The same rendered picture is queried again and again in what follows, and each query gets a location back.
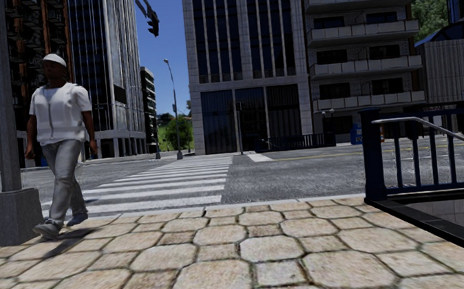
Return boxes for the trees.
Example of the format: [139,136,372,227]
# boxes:
[410,0,452,43]
[155,100,196,153]

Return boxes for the grey street lamp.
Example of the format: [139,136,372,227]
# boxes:
[162,58,185,162]

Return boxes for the dark stairway railing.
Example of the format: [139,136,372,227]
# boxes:
[252,108,339,154]
[357,98,464,279]

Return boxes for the grey pole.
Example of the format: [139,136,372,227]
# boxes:
[151,112,162,160]

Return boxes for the pale stone building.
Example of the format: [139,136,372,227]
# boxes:
[181,0,317,157]

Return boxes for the dark building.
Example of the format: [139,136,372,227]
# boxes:
[140,65,162,155]

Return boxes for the blue letter box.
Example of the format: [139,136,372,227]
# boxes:
[348,123,365,147]

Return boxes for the pale concrete building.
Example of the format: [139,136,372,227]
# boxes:
[301,0,431,145]

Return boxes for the person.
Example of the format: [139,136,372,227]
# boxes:
[16,50,107,242]

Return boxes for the red brick building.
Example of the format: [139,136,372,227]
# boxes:
[0,0,84,172]

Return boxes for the grey ribbed building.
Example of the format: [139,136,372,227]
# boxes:
[412,8,464,113]

